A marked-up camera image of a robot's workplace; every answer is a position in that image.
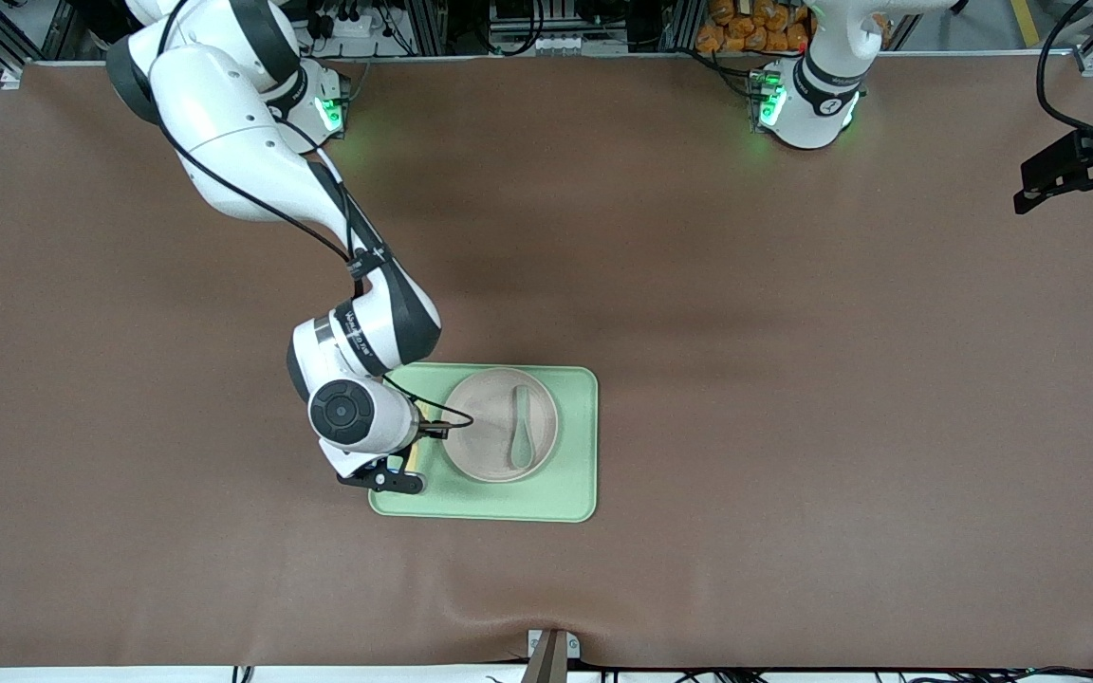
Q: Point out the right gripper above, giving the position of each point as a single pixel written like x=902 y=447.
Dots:
x=413 y=449

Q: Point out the yellow plastic fork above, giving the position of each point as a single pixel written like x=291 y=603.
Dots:
x=418 y=414

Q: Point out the round beige plate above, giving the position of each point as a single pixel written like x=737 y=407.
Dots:
x=480 y=427

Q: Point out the green plastic spoon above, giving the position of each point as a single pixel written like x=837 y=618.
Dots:
x=522 y=453

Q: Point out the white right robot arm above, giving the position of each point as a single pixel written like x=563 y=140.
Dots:
x=224 y=123

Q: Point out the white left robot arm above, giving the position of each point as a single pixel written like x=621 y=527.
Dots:
x=817 y=104

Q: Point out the light green rectangular tray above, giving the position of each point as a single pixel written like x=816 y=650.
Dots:
x=575 y=493

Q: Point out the orange objects bin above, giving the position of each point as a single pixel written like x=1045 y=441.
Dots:
x=746 y=24

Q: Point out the white terminal strip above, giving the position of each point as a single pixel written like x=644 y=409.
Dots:
x=546 y=45

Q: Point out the white power strip with plugs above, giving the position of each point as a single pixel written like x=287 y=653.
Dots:
x=357 y=27

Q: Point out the metal table edge bracket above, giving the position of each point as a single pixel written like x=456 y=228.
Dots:
x=551 y=659

